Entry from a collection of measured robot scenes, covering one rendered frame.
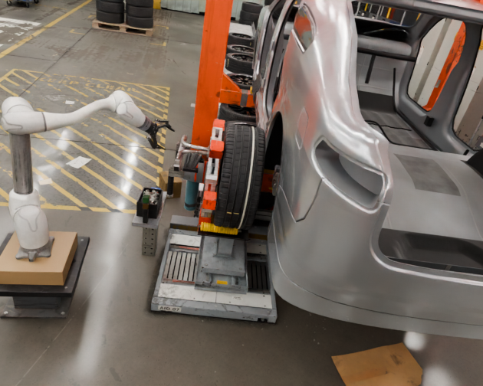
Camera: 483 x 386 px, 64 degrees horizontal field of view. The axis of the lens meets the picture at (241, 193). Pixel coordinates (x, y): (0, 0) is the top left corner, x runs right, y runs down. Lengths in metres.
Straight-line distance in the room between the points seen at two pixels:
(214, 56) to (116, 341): 1.86
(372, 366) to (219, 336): 0.98
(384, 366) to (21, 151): 2.51
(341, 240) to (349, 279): 0.17
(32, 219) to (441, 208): 2.36
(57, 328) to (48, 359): 0.21
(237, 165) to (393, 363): 1.64
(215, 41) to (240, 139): 0.70
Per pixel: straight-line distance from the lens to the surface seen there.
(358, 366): 2.74
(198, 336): 2.58
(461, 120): 6.75
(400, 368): 2.87
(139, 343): 2.54
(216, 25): 2.58
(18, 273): 2.47
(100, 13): 10.64
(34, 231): 2.42
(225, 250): 2.76
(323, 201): 1.42
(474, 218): 2.70
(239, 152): 2.17
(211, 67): 2.63
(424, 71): 7.73
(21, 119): 2.18
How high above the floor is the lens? 2.05
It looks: 31 degrees down
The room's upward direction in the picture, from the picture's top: 11 degrees clockwise
